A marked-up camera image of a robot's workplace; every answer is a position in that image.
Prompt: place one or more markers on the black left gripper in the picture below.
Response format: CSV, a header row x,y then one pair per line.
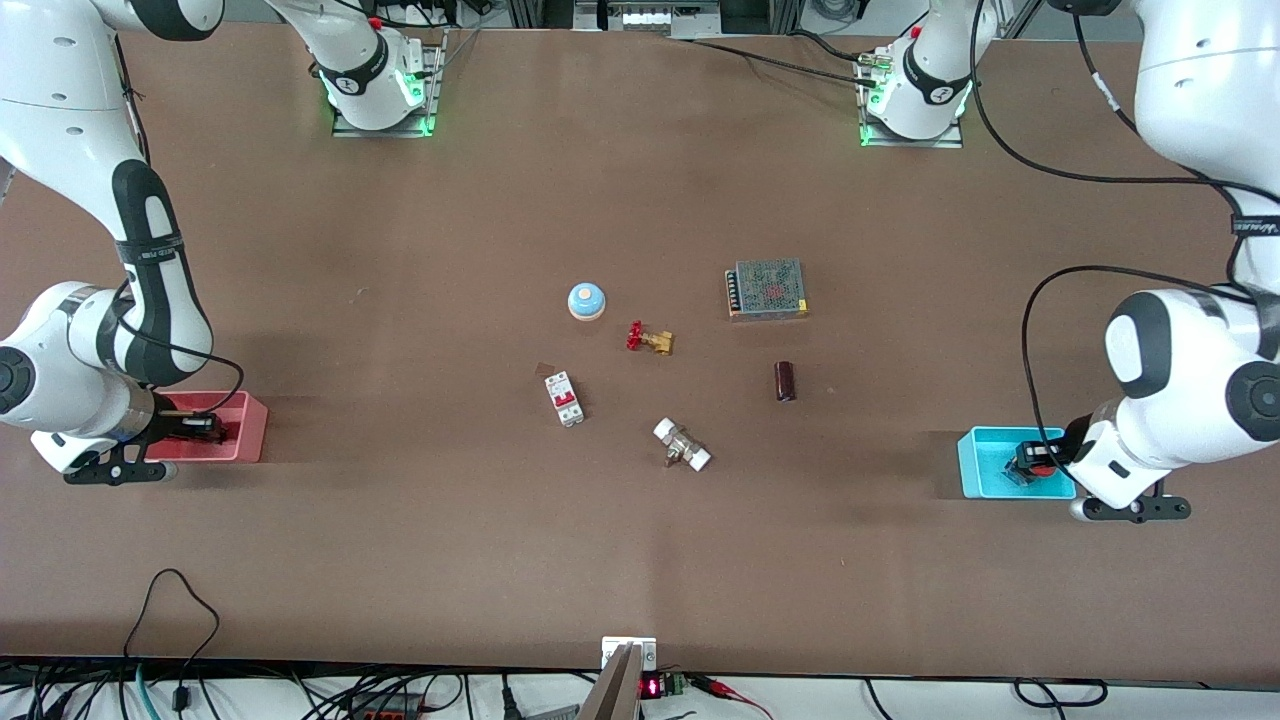
x,y
1047,456

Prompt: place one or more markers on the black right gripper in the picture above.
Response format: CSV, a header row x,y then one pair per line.
x,y
178,424

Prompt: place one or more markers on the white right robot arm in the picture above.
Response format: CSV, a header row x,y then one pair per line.
x,y
60,100

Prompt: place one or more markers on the pink plastic bin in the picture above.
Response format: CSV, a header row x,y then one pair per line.
x,y
250,440

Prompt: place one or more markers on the cyan plastic bin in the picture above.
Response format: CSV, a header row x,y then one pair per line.
x,y
985,470

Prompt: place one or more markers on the dark red cylinder capacitor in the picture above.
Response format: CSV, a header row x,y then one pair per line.
x,y
785,381

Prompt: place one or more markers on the metal mesh power supply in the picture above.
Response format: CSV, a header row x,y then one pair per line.
x,y
768,288

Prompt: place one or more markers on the metal fitting white ends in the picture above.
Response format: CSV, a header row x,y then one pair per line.
x,y
682,445

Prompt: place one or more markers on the white red circuit breaker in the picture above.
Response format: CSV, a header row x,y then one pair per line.
x,y
564,398

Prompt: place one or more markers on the red clip lead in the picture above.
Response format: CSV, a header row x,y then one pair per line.
x,y
725,690

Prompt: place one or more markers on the blue dome bell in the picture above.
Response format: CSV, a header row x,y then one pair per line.
x,y
587,300

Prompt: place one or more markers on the green terminal block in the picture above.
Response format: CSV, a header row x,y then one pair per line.
x,y
675,685

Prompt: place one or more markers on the red digit display module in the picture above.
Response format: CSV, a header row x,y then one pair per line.
x,y
650,688

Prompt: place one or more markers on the white power strip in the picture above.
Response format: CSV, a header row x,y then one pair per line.
x,y
645,18

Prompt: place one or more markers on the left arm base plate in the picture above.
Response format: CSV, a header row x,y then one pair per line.
x,y
950,142

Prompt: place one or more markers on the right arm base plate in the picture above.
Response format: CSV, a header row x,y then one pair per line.
x,y
432,100

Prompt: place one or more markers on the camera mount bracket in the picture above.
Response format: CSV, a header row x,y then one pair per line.
x,y
615,690

